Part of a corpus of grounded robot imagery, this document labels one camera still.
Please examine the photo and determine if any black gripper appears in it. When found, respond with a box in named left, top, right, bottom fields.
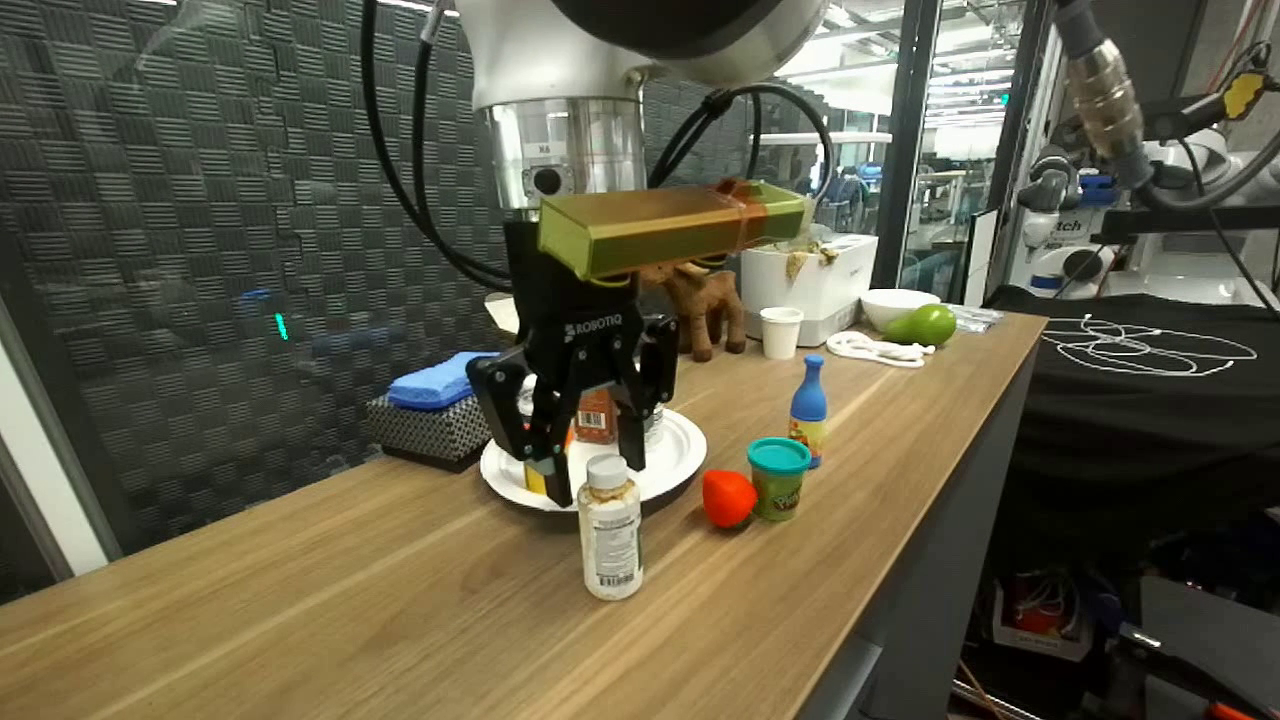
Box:
left=469, top=217, right=681, bottom=507

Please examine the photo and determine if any brown spice jar red lid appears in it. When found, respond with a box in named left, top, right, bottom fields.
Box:
left=571, top=388, right=616, bottom=445

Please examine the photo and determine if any tall white supplement bottle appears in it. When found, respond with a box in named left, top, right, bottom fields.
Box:
left=574, top=456, right=642, bottom=602

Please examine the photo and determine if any teal lid play-doh tub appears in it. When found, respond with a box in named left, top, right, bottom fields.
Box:
left=749, top=437, right=811, bottom=521

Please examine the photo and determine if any orange lid play-doh tub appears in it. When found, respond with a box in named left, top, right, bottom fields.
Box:
left=522, top=459, right=546, bottom=498

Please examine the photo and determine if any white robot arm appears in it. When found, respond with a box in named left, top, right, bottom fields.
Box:
left=454, top=0, right=826, bottom=502

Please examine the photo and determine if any white paper plate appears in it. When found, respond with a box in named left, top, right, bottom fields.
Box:
left=478, top=410, right=708, bottom=514

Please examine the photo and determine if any red strawberry toy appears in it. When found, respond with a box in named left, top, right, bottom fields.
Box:
left=705, top=470, right=755, bottom=532

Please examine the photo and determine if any brown moose plush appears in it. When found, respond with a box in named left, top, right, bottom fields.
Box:
left=638, top=259, right=749, bottom=364

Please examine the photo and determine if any blue folded cloth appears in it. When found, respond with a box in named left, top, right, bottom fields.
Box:
left=386, top=352, right=471, bottom=413

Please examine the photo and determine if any grey mesh tray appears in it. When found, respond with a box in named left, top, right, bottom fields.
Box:
left=365, top=402, right=492, bottom=470

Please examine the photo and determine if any white paper cup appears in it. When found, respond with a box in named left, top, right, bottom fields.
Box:
left=760, top=310, right=803, bottom=362

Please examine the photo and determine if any blue toy bottle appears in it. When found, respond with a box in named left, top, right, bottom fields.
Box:
left=789, top=352, right=826, bottom=459

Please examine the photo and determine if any white appliance box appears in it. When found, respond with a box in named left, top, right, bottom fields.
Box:
left=739, top=237, right=877, bottom=345

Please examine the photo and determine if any white bowl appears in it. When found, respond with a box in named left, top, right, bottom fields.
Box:
left=859, top=287, right=933, bottom=327

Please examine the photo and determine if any green pear toy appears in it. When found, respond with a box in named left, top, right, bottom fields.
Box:
left=884, top=304, right=956, bottom=345

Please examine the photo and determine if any white coiled rope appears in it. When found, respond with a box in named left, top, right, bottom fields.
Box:
left=824, top=324, right=939, bottom=373

